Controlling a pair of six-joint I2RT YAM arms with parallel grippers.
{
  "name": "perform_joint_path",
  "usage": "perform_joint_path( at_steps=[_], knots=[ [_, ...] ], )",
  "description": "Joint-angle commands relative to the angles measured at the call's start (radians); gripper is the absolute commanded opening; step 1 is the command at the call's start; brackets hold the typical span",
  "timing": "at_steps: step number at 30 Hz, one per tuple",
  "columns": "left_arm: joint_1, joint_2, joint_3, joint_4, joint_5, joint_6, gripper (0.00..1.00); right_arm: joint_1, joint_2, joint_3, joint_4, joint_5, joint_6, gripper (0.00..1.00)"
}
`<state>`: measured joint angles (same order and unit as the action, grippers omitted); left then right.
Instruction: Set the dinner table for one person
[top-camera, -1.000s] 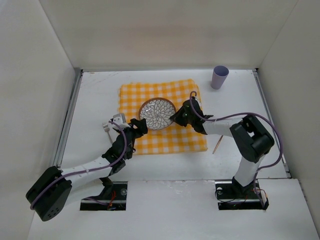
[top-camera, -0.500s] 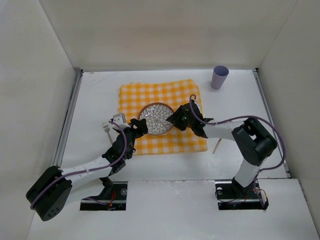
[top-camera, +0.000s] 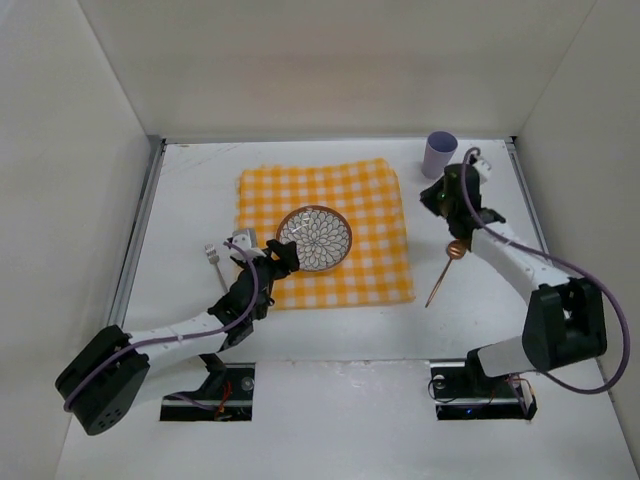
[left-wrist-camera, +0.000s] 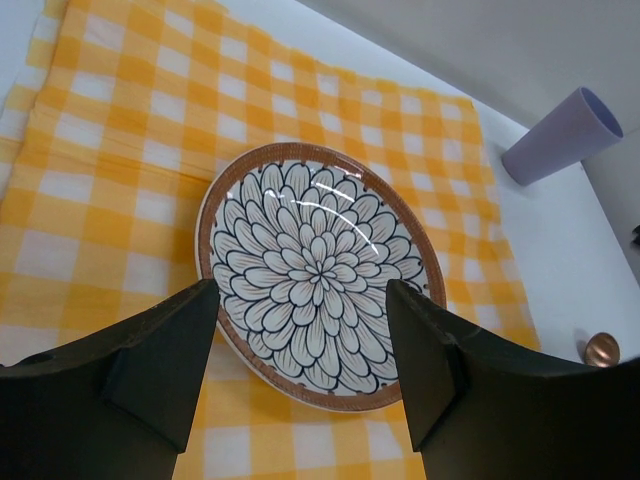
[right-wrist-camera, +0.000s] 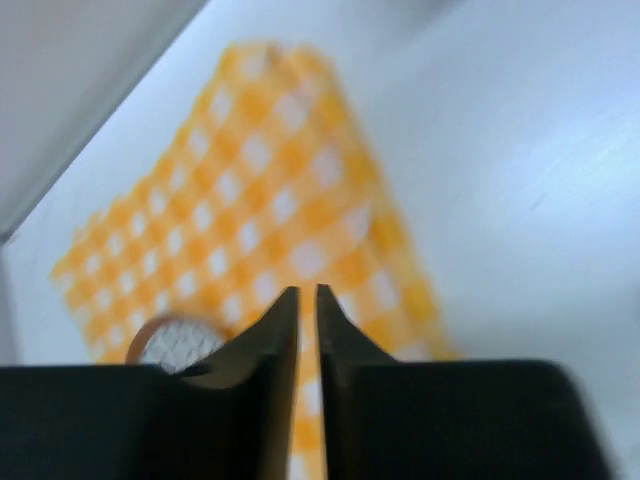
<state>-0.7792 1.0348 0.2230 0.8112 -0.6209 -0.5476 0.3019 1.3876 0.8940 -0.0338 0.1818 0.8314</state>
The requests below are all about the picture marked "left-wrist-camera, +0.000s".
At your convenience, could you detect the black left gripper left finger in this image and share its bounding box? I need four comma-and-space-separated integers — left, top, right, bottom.
1, 279, 220, 479

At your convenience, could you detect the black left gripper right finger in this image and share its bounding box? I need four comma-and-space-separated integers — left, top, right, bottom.
386, 280, 639, 479

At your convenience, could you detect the lavender plastic cup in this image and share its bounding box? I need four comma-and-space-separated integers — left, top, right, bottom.
502, 87, 624, 186

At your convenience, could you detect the yellow white checkered cloth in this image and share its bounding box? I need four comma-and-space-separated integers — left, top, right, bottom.
0, 0, 542, 480

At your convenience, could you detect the patterned ceramic plate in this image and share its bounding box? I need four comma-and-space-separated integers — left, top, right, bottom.
195, 142, 446, 412

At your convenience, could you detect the copper long-handled spoon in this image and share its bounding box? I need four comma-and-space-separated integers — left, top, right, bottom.
583, 332, 620, 368

